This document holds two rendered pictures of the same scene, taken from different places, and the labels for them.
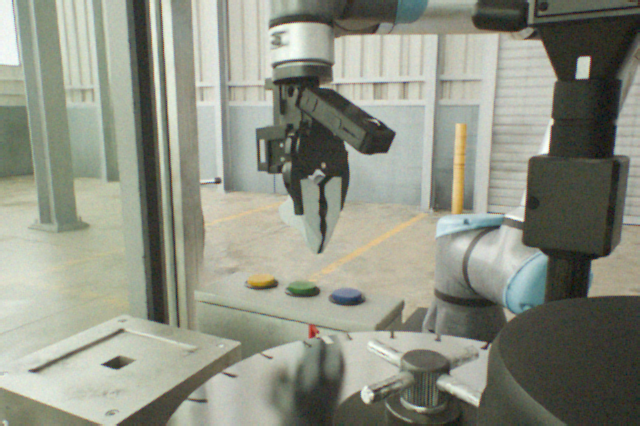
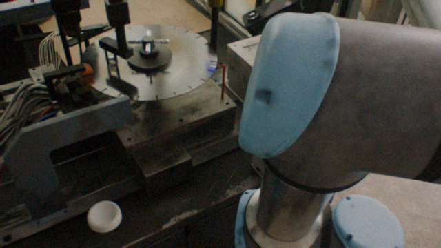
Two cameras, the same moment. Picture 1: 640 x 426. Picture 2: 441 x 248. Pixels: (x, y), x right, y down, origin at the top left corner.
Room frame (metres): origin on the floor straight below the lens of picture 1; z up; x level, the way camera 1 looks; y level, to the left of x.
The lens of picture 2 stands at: (0.86, -0.71, 1.51)
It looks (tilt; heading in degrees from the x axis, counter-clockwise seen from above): 42 degrees down; 119
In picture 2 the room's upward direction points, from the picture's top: 3 degrees clockwise
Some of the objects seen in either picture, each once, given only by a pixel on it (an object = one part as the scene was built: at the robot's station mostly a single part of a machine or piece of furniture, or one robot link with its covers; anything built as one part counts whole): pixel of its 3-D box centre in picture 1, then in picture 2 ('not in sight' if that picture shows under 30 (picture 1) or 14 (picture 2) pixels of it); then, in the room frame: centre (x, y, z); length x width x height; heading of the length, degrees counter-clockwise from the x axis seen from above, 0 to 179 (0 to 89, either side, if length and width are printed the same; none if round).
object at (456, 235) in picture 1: (472, 251); (356, 242); (0.89, -0.27, 0.91); 0.13 x 0.12 x 0.14; 20
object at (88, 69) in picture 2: not in sight; (69, 81); (0.21, -0.24, 0.95); 0.10 x 0.03 x 0.07; 62
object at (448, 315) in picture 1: (466, 314); not in sight; (0.90, -0.27, 0.80); 0.15 x 0.15 x 0.10
